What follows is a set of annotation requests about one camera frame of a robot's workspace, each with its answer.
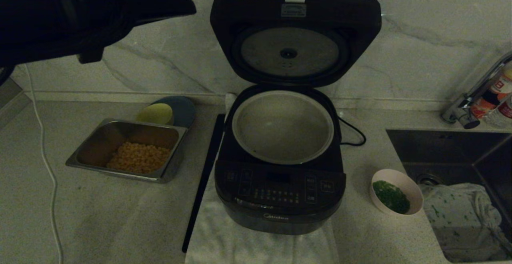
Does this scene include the black electric rice cooker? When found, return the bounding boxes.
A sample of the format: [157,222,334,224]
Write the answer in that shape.
[210,0,382,88]

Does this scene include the pink bowl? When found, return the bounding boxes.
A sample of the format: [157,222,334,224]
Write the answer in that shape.
[370,169,424,216]

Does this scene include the chopped green vegetables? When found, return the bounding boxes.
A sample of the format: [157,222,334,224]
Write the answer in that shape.
[372,180,411,214]

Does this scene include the small yellow-green bowl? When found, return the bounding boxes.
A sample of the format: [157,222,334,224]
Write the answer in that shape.
[136,103,175,126]

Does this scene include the grey inner pot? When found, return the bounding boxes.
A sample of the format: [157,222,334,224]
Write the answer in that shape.
[232,90,335,165]

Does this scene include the blue-grey plate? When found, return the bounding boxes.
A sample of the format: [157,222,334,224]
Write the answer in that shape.
[151,96,197,128]

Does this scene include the stainless steel tray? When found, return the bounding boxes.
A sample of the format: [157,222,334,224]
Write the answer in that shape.
[66,118,188,184]

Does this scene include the yellow corn kernels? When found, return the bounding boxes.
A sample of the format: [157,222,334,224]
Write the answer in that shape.
[106,142,172,174]

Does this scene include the long black strip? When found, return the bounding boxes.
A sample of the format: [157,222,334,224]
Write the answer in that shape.
[182,114,226,252]

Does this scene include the white towel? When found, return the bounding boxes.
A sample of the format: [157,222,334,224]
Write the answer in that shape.
[185,93,340,264]

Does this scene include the stainless steel sink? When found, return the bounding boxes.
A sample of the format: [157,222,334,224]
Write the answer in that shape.
[385,129,512,262]

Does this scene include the metal sink drain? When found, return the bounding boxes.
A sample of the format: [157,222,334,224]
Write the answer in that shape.
[416,174,440,186]

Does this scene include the chrome faucet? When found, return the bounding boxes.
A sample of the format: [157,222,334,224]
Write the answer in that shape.
[440,52,512,130]

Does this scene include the bottle with red label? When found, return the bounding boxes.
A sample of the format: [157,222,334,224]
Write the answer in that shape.
[469,62,512,120]

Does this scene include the white crumpled cloth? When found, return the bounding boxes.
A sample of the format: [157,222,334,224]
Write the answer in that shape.
[420,183,512,261]

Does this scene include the clear bottle with red band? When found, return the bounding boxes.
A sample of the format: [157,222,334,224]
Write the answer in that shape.
[486,94,512,128]

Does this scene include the white power cable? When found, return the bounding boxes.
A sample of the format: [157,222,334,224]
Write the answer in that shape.
[24,64,64,264]

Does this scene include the black cooker power cord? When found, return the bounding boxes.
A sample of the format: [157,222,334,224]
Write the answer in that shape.
[338,117,366,146]

